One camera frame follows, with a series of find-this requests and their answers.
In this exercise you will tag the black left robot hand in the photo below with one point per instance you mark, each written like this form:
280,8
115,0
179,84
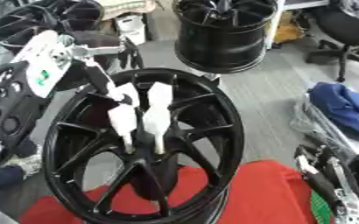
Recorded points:
98,74

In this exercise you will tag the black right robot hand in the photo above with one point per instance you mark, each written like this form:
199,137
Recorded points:
318,180

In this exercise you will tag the white pin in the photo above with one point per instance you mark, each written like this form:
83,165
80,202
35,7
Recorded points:
124,119

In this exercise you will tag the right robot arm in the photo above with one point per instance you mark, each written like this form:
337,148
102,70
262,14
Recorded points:
351,213

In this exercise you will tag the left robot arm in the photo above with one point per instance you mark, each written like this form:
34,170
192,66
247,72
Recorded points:
19,110

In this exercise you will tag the black spoked wheel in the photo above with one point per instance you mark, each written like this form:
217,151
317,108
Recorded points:
70,140

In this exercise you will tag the black wheel rim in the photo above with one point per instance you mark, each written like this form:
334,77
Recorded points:
223,43
29,20

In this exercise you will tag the clear plastic bag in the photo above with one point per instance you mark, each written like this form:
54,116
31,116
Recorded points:
315,128

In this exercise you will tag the white bag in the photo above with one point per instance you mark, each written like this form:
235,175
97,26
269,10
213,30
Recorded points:
131,29

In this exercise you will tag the beige cloth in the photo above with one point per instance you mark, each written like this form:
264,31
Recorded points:
126,7

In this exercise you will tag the blue cloth bag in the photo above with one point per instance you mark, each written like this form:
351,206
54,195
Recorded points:
343,106

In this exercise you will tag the black office chair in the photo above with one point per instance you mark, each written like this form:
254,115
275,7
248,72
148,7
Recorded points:
348,26

